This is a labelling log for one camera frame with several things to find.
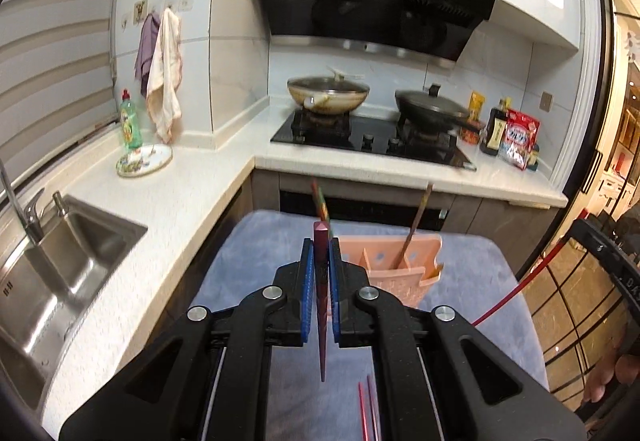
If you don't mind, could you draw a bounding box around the white towel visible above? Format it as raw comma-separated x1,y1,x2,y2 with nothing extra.
146,7,182,144

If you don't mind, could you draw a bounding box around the purple cloth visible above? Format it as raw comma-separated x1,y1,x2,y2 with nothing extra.
134,11,161,98

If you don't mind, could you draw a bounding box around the green dish soap bottle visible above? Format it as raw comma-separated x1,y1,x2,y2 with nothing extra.
120,88,143,151

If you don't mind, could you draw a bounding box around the person's right hand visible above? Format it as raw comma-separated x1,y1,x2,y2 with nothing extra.
582,353,640,406

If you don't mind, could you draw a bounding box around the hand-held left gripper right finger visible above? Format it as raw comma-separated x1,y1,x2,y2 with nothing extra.
327,237,588,441

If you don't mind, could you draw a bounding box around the dark red chopstick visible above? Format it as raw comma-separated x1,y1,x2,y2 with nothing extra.
367,374,379,424
312,220,332,383
310,179,328,223

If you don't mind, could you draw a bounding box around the black wok with lid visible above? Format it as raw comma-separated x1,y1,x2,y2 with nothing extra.
395,84,488,132

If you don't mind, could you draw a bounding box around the red seasoning packet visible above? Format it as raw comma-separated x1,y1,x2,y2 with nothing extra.
460,118,483,144

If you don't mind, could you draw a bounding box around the patterned plate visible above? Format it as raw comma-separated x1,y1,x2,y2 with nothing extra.
116,144,173,178

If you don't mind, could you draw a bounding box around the red cable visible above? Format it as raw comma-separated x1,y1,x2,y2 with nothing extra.
471,237,575,327

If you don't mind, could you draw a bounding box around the red and white cereal bag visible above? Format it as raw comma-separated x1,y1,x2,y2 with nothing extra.
500,108,542,170

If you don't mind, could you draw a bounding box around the white kitchen counter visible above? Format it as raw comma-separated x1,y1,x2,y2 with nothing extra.
40,106,568,422

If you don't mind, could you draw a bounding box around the glass sliding door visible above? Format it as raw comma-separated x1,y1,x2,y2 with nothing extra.
515,0,640,412

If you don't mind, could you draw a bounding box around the brown chopstick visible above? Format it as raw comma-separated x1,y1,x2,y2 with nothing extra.
390,182,434,269

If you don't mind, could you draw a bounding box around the black gas stove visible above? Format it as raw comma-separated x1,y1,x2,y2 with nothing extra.
270,111,477,171

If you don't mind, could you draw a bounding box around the bright red chopstick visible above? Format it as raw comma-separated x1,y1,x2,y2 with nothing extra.
357,382,372,441

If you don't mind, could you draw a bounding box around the pink perforated utensil holder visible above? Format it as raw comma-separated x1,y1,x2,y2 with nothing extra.
332,233,445,307

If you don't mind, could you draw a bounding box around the blue-grey plush blanket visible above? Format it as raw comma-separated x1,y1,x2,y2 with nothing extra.
190,210,551,441

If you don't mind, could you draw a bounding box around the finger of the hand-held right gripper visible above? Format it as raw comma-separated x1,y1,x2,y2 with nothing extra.
570,218,623,267

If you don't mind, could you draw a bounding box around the dark soy sauce bottle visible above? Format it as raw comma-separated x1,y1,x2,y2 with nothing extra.
480,98,508,156

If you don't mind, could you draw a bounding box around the beige wok with glass lid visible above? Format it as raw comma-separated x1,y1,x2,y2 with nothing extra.
287,66,372,116

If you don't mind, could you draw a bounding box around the steel sink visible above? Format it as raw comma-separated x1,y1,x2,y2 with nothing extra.
0,194,148,412

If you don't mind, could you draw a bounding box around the steel faucet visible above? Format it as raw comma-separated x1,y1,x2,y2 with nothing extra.
0,161,47,244

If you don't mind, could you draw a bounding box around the white window blind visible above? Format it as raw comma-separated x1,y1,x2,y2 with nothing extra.
0,0,118,182

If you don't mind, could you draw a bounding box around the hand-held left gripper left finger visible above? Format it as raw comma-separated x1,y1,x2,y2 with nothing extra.
59,237,317,441

